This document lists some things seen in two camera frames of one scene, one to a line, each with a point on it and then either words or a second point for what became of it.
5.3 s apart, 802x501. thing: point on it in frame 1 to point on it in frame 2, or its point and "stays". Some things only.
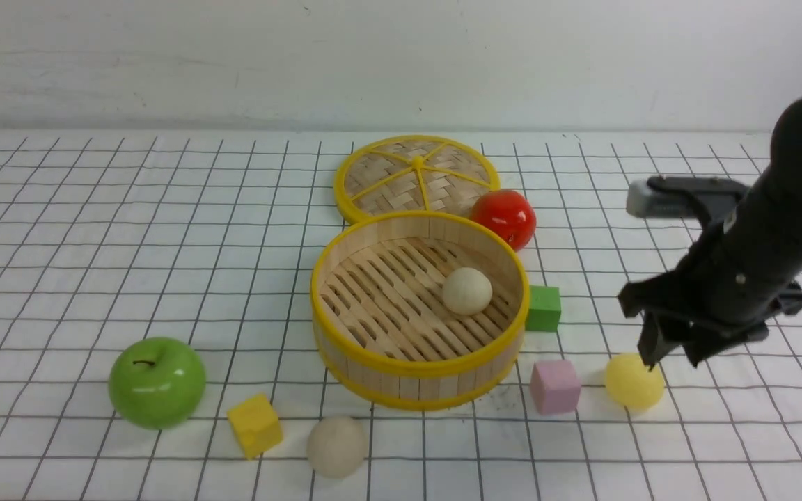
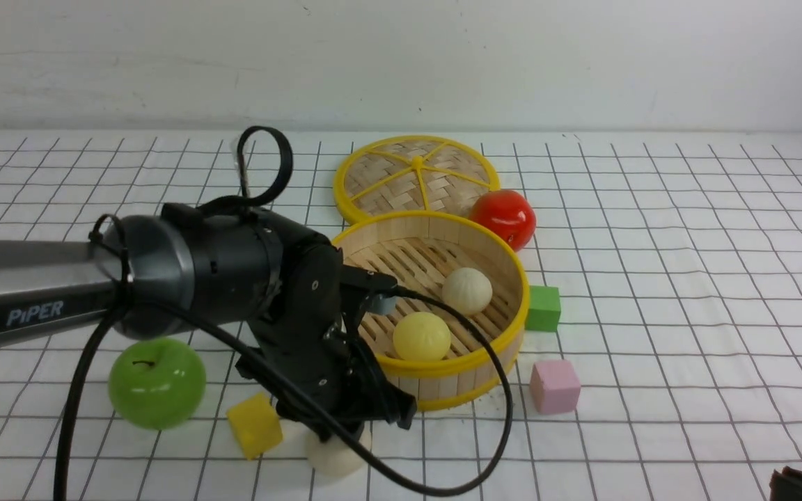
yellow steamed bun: [631, 384] to [422, 336]
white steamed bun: [337, 447] stays
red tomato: [509, 213] stays
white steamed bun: [466, 291] stays
